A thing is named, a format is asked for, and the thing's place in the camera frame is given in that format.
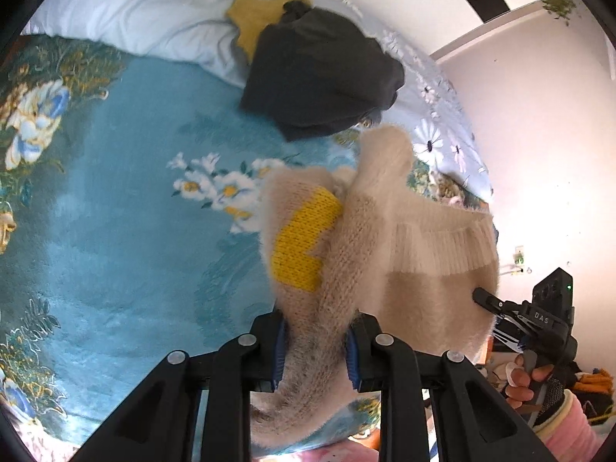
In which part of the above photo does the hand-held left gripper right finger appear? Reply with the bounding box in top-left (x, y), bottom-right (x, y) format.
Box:
top-left (345, 313), bottom-right (564, 462)

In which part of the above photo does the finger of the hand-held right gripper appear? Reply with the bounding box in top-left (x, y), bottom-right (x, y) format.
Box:
top-left (472, 287), bottom-right (523, 321)

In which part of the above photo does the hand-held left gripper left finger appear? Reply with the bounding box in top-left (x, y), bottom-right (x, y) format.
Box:
top-left (78, 312), bottom-right (291, 462)

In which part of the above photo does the beige fuzzy knit sweater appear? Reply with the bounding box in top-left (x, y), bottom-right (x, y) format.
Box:
top-left (251, 125), bottom-right (501, 459)

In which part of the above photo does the person's right hand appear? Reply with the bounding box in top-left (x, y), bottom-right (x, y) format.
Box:
top-left (504, 353), bottom-right (556, 410)

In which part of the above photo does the blue floral blanket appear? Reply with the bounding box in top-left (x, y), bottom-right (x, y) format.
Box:
top-left (0, 35), bottom-right (492, 458)

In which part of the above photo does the black folded garment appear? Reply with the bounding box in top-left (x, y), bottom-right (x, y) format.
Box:
top-left (239, 1), bottom-right (406, 142)

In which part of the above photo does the yellow garment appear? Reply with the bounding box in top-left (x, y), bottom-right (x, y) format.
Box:
top-left (226, 0), bottom-right (315, 62)

